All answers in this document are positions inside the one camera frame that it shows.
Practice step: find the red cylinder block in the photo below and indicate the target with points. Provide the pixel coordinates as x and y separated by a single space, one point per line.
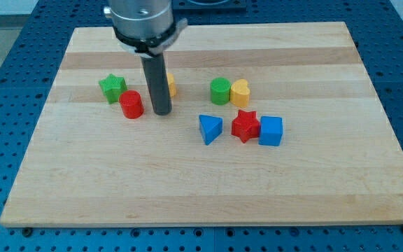
131 104

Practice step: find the red star block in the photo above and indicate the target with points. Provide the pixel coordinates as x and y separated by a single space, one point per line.
246 126

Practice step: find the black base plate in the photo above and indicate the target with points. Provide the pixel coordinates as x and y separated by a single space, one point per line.
185 5

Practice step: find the blue triangle block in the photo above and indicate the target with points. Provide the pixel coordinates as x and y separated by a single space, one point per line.
210 128

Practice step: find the green star block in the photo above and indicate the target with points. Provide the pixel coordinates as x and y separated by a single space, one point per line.
112 87

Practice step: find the yellow heart block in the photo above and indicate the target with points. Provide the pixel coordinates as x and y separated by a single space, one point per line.
240 93

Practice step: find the green cylinder block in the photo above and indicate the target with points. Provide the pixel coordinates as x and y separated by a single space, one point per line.
220 89

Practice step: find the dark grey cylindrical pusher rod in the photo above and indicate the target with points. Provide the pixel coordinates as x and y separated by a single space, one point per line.
156 77

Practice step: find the yellow block behind rod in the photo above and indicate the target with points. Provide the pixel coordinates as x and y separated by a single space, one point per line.
171 84

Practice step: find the wooden board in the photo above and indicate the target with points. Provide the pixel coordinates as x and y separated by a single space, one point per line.
339 161

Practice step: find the blue cube block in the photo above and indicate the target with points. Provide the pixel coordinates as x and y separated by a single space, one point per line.
271 131

